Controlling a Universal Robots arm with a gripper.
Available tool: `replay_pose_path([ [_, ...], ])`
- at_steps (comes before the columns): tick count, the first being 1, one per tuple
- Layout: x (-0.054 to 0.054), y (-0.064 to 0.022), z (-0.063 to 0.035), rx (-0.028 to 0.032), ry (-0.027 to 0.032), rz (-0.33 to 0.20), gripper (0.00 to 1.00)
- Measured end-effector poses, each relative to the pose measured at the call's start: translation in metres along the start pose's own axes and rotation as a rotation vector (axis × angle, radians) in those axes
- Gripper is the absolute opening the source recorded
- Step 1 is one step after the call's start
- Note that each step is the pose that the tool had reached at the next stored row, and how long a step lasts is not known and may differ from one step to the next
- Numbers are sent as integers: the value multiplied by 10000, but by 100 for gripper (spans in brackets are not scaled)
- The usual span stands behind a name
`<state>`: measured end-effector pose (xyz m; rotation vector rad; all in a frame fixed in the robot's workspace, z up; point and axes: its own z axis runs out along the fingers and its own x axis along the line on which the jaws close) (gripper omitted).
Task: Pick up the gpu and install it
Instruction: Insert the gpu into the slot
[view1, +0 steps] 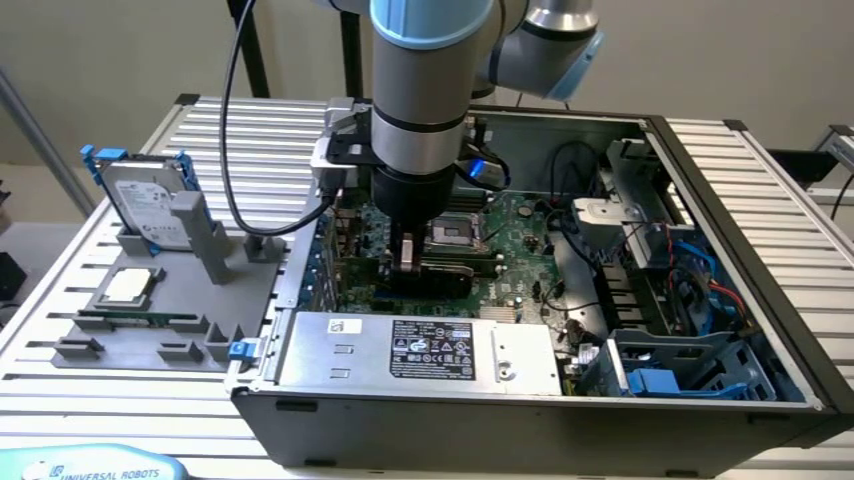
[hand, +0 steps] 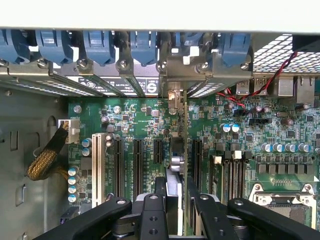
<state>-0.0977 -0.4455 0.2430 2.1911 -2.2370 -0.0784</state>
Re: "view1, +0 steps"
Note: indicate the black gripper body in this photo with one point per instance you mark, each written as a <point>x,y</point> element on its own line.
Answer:
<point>413,197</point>

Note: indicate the black graphics card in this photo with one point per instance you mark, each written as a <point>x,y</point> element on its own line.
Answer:
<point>441,280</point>

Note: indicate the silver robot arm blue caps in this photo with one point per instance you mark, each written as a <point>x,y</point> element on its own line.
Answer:
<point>414,75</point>

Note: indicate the CPU socket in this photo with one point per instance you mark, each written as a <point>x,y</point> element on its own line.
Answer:
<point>457,230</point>

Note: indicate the green motherboard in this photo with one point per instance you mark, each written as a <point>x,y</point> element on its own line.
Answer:
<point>521,280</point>

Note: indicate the silver chipset heatsink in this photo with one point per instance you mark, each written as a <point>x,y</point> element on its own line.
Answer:
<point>501,315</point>

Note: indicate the silver power supply unit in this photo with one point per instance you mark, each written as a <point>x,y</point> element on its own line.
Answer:
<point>374,350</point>

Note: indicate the black tripod leg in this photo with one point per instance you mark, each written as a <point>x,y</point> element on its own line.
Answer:
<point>351,55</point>
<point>254,55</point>

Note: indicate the blue case latch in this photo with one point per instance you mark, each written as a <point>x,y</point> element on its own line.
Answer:
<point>242,350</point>

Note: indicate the silver metal drive cage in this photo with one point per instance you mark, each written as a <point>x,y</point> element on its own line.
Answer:
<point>634,200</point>

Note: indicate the grey parts rack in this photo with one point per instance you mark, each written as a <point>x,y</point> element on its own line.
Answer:
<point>201,310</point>

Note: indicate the black open PC case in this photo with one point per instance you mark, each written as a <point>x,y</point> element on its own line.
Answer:
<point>534,430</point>

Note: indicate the hard disk with blue carrier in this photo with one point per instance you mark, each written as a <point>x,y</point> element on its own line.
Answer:
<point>143,200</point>

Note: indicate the silver CPU chip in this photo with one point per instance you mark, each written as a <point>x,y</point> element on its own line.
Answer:
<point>129,286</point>

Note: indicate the green RAM stick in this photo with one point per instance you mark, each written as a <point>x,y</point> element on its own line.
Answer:
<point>134,318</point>

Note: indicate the blue plastic disk bay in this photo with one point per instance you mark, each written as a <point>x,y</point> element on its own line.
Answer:
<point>688,365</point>

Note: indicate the slatted metal table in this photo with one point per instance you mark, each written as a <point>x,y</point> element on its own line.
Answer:
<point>754,225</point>

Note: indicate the grey metal pole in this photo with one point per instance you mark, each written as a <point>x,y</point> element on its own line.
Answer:
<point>47,145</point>

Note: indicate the black flat panel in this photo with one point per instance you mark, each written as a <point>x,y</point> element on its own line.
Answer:
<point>801,167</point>

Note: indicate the black small box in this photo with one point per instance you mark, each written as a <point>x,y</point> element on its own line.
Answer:
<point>10,277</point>

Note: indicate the teal Universal Robots pendant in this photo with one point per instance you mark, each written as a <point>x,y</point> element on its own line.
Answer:
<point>87,465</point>

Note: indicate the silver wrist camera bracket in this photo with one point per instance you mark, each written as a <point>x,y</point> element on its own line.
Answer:
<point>341,145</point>

